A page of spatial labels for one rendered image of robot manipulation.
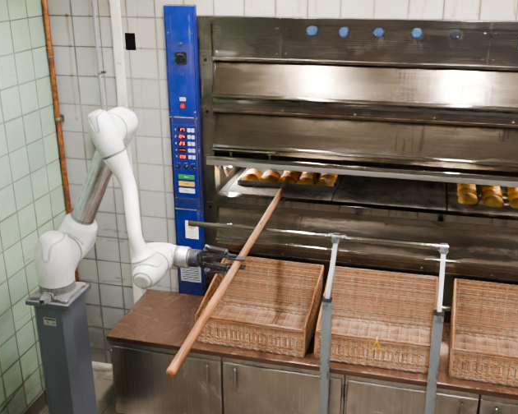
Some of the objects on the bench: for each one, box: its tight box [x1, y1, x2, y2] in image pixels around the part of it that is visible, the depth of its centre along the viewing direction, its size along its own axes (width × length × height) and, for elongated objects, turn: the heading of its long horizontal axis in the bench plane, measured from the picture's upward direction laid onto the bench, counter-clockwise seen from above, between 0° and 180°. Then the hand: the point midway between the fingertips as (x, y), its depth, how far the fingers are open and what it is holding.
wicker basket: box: [448, 278, 518, 390], centre depth 313 cm, size 49×56×28 cm
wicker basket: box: [195, 255, 325, 358], centre depth 342 cm, size 49×56×28 cm
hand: (237, 262), depth 275 cm, fingers closed on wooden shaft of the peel, 3 cm apart
